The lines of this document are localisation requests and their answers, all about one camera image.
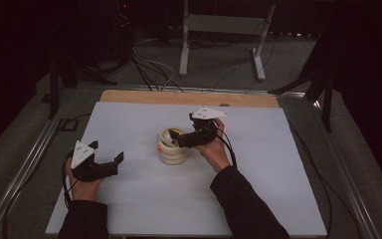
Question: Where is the black floor cable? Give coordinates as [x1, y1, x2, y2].
[286, 120, 333, 239]

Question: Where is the white floor cable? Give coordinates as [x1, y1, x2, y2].
[131, 49, 177, 93]

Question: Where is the cream ringed duck pen holder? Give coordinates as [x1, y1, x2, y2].
[156, 126, 191, 166]

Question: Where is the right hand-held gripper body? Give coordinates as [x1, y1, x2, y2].
[178, 106, 229, 149]

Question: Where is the metal floor frame rail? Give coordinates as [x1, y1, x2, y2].
[0, 83, 382, 239]

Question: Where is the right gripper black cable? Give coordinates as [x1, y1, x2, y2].
[212, 123, 239, 168]

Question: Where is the white table mat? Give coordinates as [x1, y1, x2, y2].
[45, 101, 328, 237]

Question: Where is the black tripod stand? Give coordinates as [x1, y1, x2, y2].
[48, 49, 118, 120]
[268, 29, 337, 132]

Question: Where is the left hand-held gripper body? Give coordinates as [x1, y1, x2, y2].
[69, 140, 119, 184]

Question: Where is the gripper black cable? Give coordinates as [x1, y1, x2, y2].
[60, 150, 78, 210]
[212, 123, 239, 168]

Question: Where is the person's right hand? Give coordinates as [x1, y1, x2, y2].
[193, 118, 232, 173]

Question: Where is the grey metal stand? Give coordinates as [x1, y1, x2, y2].
[178, 0, 277, 83]

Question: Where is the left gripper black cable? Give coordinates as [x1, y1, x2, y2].
[60, 150, 78, 210]

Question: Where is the white and green pen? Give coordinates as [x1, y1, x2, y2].
[158, 134, 179, 147]

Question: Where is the person's left hand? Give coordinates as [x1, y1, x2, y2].
[64, 157, 102, 202]

